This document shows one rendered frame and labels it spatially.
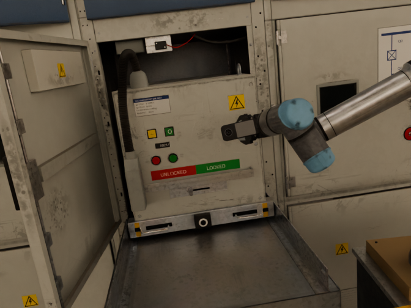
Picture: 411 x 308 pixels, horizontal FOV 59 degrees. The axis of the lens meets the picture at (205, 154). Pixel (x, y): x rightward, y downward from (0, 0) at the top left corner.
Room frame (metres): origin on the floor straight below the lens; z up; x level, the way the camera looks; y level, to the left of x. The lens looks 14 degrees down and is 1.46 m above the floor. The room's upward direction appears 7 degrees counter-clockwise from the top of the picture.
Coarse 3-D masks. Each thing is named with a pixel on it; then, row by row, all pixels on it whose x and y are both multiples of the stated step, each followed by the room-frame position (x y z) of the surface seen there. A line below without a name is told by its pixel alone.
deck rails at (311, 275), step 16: (272, 224) 1.22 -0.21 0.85; (288, 224) 1.11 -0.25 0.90; (128, 240) 1.21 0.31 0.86; (288, 240) 1.09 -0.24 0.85; (304, 240) 0.97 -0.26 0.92; (128, 256) 1.12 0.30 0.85; (304, 256) 0.97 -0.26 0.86; (128, 272) 1.02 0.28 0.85; (304, 272) 0.91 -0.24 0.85; (320, 272) 0.85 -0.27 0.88; (112, 288) 0.84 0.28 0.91; (128, 288) 0.93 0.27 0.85; (320, 288) 0.82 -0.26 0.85; (112, 304) 0.81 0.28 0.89; (128, 304) 0.86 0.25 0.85
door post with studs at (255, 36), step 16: (256, 0) 1.49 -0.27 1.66; (256, 16) 1.49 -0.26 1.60; (256, 32) 1.49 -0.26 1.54; (256, 48) 1.49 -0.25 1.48; (256, 64) 1.49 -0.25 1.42; (256, 80) 1.49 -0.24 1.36; (272, 144) 1.50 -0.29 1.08; (272, 160) 1.50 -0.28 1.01; (272, 176) 1.49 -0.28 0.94; (272, 192) 1.49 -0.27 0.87
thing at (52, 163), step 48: (0, 48) 0.87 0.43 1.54; (48, 48) 1.16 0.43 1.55; (0, 96) 0.82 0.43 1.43; (48, 96) 1.09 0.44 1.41; (96, 96) 1.42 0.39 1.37; (48, 144) 1.03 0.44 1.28; (96, 144) 1.35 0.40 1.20; (48, 192) 0.97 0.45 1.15; (96, 192) 1.30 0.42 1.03; (48, 240) 0.87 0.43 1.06; (96, 240) 1.21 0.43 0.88; (48, 288) 0.82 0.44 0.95
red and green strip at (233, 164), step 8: (232, 160) 1.26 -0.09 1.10; (176, 168) 1.25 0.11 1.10; (184, 168) 1.25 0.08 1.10; (192, 168) 1.25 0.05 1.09; (200, 168) 1.25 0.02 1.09; (208, 168) 1.25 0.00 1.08; (216, 168) 1.26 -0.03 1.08; (224, 168) 1.26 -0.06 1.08; (232, 168) 1.26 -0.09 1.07; (152, 176) 1.24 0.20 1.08; (160, 176) 1.24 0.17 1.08; (168, 176) 1.24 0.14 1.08; (176, 176) 1.24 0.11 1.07
